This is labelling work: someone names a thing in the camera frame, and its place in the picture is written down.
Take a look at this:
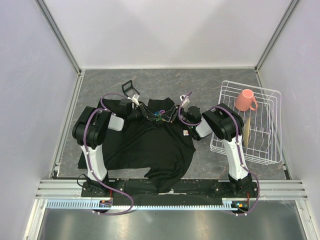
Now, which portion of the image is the beige object in basket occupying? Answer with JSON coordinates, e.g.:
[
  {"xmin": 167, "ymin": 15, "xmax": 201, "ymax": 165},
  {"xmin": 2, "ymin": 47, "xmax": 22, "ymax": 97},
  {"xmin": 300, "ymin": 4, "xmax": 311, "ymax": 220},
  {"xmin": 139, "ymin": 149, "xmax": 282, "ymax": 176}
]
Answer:
[{"xmin": 242, "ymin": 117, "xmax": 251, "ymax": 148}]

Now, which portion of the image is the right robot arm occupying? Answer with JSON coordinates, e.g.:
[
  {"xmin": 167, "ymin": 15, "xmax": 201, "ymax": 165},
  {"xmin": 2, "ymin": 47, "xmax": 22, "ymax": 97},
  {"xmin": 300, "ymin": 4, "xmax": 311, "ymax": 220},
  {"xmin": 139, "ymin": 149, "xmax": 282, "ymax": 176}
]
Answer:
[{"xmin": 153, "ymin": 103, "xmax": 252, "ymax": 197}]

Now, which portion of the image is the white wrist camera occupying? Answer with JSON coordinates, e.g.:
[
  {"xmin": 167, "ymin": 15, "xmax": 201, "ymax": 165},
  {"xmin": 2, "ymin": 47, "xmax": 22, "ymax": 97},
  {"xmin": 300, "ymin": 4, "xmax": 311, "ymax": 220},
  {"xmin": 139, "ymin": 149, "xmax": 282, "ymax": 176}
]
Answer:
[
  {"xmin": 131, "ymin": 94, "xmax": 140, "ymax": 106},
  {"xmin": 179, "ymin": 95, "xmax": 190, "ymax": 108}
]

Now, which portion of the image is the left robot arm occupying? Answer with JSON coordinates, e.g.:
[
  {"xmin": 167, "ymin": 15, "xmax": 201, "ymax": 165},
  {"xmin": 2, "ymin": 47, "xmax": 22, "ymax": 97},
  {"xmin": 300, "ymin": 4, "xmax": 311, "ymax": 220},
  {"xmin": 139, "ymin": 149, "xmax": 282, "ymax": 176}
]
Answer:
[{"xmin": 72, "ymin": 94, "xmax": 149, "ymax": 197}]

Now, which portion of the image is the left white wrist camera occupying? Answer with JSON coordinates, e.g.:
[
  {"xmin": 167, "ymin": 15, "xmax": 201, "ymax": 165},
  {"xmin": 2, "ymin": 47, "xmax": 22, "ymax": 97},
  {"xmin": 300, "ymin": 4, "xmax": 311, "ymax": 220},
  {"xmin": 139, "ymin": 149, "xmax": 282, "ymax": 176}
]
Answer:
[{"xmin": 131, "ymin": 94, "xmax": 140, "ymax": 106}]

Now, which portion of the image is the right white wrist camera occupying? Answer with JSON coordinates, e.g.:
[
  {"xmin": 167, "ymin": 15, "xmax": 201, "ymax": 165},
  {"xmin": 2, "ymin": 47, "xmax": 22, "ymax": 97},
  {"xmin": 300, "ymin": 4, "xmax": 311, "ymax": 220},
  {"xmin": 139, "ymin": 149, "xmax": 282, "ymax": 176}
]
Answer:
[{"xmin": 179, "ymin": 95, "xmax": 190, "ymax": 108}]

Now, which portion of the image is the black polo shirt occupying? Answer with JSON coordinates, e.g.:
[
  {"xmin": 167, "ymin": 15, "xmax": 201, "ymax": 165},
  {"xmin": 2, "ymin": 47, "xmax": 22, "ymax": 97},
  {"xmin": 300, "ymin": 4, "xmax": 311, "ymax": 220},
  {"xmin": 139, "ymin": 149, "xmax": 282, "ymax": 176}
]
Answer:
[{"xmin": 76, "ymin": 97, "xmax": 196, "ymax": 194}]

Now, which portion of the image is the white wire basket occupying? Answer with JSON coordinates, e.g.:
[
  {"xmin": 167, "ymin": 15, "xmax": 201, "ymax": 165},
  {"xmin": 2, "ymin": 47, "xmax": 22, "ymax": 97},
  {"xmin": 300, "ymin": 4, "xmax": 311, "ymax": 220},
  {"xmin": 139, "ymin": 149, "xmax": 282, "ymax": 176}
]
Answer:
[{"xmin": 218, "ymin": 80, "xmax": 282, "ymax": 165}]

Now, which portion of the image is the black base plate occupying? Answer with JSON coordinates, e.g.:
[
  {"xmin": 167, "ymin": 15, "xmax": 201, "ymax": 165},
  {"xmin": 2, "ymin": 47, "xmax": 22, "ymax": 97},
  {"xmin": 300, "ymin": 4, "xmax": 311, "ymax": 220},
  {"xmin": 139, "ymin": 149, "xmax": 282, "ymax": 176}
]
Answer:
[{"xmin": 78, "ymin": 178, "xmax": 258, "ymax": 205}]

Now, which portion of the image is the slotted cable duct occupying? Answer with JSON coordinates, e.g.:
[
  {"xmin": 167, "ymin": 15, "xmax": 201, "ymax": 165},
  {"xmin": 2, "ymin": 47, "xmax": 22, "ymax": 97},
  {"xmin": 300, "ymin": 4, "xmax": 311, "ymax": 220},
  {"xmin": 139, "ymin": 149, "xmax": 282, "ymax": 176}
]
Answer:
[{"xmin": 46, "ymin": 199, "xmax": 237, "ymax": 211}]

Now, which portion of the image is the black phone stand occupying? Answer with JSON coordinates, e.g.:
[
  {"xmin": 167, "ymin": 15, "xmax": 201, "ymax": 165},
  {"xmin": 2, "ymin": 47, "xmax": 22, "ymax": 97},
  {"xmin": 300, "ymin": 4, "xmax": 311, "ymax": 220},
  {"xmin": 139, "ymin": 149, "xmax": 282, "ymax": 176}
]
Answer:
[{"xmin": 121, "ymin": 79, "xmax": 140, "ymax": 97}]

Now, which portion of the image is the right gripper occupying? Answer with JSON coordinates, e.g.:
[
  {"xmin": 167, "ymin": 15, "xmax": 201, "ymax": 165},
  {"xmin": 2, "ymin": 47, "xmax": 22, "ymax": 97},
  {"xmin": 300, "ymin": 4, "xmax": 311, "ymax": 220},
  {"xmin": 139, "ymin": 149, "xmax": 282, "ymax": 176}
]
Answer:
[{"xmin": 158, "ymin": 104, "xmax": 193, "ymax": 128}]

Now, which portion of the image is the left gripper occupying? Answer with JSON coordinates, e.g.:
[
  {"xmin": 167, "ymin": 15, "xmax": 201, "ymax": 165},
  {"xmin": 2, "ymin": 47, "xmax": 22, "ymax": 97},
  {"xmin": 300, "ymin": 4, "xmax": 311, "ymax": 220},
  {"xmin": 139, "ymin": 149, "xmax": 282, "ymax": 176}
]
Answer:
[{"xmin": 128, "ymin": 103, "xmax": 159, "ymax": 125}]

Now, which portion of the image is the pink mug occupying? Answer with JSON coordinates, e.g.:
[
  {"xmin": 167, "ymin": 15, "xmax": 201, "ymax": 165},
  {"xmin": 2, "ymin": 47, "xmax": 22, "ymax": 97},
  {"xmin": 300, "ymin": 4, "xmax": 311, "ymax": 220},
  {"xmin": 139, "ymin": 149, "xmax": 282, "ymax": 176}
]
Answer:
[{"xmin": 235, "ymin": 89, "xmax": 258, "ymax": 112}]

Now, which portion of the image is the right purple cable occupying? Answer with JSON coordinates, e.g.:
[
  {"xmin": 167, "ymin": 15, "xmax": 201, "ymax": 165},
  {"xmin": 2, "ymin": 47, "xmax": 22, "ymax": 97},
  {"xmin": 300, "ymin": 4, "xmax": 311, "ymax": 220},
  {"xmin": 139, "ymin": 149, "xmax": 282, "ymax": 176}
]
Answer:
[{"xmin": 177, "ymin": 91, "xmax": 261, "ymax": 217}]

